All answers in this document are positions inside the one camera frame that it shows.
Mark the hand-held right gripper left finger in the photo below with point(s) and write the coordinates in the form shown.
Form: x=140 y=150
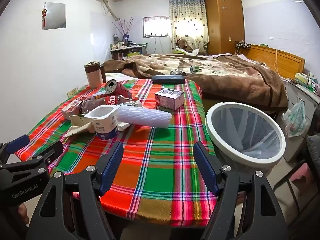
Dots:
x=111 y=170

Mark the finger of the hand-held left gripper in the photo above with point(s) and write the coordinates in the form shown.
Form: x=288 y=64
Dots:
x=17 y=141
x=48 y=152

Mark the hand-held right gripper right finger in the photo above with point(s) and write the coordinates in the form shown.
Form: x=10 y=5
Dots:
x=205 y=167

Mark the white round trash bin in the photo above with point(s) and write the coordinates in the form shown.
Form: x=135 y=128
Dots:
x=211 y=130

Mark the cream floral paper wrapper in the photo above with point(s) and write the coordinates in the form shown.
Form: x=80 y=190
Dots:
x=77 y=127

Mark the white yogurt cup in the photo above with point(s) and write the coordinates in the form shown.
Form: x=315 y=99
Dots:
x=105 y=127

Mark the red white milk carton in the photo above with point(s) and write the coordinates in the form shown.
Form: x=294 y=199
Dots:
x=71 y=110

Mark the white foam net sleeve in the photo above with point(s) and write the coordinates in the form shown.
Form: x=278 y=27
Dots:
x=145 y=117

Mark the red soda can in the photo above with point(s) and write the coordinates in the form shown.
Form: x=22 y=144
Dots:
x=122 y=90

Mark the person's left hand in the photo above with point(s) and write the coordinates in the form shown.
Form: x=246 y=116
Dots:
x=23 y=212

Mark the plaid tablecloth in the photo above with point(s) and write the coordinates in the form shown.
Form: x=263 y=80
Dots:
x=155 y=160

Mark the translucent bin liner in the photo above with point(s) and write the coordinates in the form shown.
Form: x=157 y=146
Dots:
x=245 y=130

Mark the small pink box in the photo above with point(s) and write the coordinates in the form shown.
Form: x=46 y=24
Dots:
x=167 y=101

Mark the brown thermos mug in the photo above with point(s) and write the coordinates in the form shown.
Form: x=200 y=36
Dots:
x=93 y=76

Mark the brown patterned blanket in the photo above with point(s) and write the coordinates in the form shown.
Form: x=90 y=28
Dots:
x=225 y=80

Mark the floral white bed sheet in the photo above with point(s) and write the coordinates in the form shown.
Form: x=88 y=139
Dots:
x=117 y=76

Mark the black glasses case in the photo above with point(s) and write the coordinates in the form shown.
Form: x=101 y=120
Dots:
x=167 y=79

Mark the pink stool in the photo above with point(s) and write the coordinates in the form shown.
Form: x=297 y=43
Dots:
x=302 y=173

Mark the green white small box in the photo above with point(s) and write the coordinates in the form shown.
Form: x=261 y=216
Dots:
x=194 y=69

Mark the silver metal container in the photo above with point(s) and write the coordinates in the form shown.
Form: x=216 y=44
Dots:
x=176 y=72

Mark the printed plastic bag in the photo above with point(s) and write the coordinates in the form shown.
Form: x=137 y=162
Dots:
x=296 y=120

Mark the black chair grey cushion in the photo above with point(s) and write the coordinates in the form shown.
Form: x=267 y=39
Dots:
x=313 y=150

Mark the grey bedside cabinet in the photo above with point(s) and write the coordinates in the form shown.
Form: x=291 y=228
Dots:
x=292 y=90

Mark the green tissue box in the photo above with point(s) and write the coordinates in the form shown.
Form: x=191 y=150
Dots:
x=180 y=51

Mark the cluttered small desk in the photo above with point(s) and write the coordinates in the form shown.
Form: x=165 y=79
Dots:
x=130 y=51

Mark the brown teddy bear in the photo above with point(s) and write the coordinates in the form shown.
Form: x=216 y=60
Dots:
x=182 y=45

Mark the white power strip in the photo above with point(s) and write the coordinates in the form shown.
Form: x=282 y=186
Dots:
x=243 y=45

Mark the red hanging ornament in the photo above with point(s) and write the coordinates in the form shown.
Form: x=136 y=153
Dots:
x=44 y=15

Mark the wooden bed headboard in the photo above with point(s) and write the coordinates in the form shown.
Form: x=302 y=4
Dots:
x=282 y=60

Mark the pile of small boxes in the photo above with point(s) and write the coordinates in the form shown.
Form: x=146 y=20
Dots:
x=303 y=78

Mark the vase of flower branches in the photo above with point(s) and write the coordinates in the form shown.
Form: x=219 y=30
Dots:
x=125 y=30

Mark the wooden wardrobe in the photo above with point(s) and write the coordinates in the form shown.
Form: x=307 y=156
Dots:
x=222 y=25

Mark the window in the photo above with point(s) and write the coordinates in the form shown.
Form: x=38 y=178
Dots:
x=156 y=27

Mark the patterned curtain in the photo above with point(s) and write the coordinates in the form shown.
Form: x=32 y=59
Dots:
x=187 y=17

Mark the wrapped air conditioner pipe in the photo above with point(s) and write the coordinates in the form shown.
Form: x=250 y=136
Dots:
x=108 y=8

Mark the wall sockets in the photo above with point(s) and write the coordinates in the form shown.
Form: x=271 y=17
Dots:
x=71 y=93

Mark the silver wall panel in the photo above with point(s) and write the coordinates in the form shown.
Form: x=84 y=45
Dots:
x=55 y=16

